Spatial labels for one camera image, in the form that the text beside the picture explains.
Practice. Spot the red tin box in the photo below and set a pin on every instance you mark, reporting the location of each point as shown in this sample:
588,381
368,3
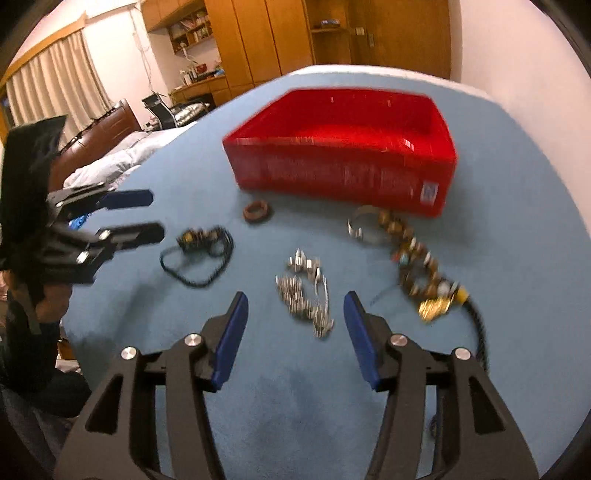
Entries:
341,152

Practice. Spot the beige curtain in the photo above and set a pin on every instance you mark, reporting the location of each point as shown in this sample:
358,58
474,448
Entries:
55,87

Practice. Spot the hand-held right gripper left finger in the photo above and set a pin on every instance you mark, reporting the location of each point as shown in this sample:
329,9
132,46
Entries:
231,337

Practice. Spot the black office chair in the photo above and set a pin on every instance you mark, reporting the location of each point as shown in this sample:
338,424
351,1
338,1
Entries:
159,110

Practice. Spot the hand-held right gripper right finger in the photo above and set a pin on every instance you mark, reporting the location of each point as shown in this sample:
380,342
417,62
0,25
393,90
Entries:
360,337

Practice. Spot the wooden bookshelf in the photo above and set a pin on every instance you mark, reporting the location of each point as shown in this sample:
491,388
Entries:
194,30

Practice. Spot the grey duvet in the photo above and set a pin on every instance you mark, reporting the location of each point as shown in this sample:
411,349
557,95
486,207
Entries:
120,157

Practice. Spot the wooden wardrobe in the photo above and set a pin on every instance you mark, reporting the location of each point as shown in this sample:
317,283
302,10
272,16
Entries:
268,37

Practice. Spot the silver bangle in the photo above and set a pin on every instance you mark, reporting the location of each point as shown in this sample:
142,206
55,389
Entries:
364,235

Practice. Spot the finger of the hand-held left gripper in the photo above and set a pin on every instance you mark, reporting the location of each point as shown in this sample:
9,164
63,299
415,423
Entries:
138,234
127,198

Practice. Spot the wooden desk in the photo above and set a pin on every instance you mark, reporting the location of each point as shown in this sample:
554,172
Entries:
203,90

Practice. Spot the gold pendant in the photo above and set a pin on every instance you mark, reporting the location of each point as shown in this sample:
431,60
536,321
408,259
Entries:
434,309

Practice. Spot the wooden bed headboard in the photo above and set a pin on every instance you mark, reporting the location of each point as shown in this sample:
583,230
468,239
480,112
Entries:
115,122

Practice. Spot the wooden door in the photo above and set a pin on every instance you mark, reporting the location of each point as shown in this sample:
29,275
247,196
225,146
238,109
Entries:
406,32

